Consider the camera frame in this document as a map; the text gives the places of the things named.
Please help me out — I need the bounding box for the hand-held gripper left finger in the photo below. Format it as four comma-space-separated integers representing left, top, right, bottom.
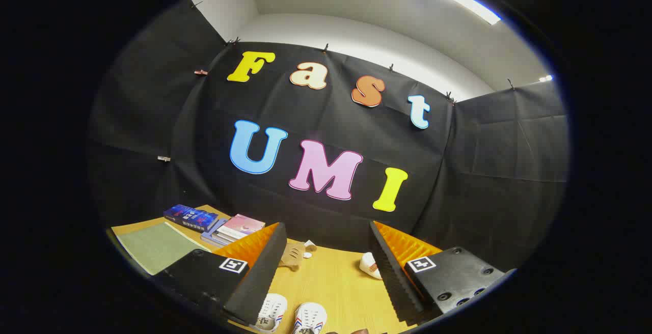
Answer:
154, 222, 288, 327

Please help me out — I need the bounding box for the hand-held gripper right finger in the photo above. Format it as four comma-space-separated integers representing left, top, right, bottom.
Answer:
369, 220, 517, 325

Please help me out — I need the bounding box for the white canvas shoe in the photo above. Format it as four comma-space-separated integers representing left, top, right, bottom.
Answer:
293, 302, 328, 334
254, 293, 288, 333

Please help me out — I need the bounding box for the pale fabric storage box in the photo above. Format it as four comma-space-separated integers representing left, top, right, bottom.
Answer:
116, 221, 210, 276

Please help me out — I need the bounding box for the brown plush toy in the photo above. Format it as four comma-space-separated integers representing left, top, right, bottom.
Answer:
279, 240, 317, 272

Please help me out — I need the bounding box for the pink cover book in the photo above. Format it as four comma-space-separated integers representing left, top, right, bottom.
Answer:
216, 214, 266, 241

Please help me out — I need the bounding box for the grey white book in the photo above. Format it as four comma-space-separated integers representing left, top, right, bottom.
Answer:
210, 226, 240, 243

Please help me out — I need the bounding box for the lavender blue book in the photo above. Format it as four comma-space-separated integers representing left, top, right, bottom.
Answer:
201, 219, 230, 247

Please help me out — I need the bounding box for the dark blue book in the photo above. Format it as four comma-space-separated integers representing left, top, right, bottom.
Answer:
163, 204, 219, 233

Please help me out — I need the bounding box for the black backdrop cloth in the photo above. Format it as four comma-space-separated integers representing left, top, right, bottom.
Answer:
87, 0, 569, 273

